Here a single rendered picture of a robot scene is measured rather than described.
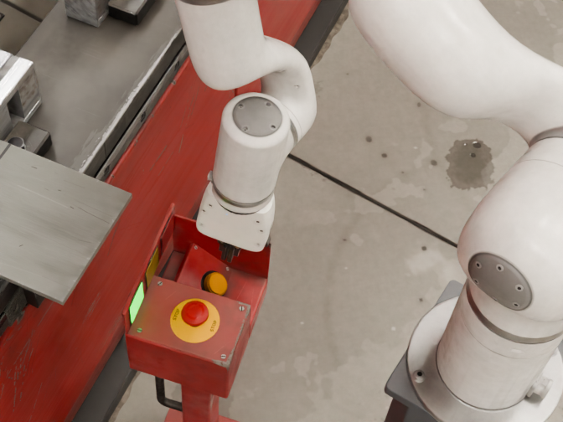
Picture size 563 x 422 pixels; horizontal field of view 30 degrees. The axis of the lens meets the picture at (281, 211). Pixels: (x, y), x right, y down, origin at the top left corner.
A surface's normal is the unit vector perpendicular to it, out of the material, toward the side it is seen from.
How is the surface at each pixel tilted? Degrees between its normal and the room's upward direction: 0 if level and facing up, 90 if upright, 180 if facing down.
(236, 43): 78
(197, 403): 90
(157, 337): 0
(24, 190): 0
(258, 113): 5
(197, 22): 86
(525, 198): 20
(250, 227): 89
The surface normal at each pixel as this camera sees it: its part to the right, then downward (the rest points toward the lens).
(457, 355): -0.88, 0.36
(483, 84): 0.11, 0.45
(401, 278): 0.06, -0.55
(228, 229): -0.29, 0.77
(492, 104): 0.19, 0.86
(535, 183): -0.29, -0.73
